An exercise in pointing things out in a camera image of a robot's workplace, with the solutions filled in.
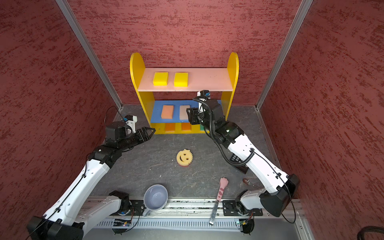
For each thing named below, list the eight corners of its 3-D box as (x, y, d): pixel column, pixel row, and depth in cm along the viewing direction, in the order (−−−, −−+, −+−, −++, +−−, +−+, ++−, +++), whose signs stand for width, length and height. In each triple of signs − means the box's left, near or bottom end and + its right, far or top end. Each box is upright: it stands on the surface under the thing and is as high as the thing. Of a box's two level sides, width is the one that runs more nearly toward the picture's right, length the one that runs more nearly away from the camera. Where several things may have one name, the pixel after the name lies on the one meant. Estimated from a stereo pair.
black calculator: (244, 175, 87) (245, 173, 85) (228, 159, 93) (229, 157, 91) (249, 170, 89) (251, 168, 87) (233, 154, 95) (234, 152, 93)
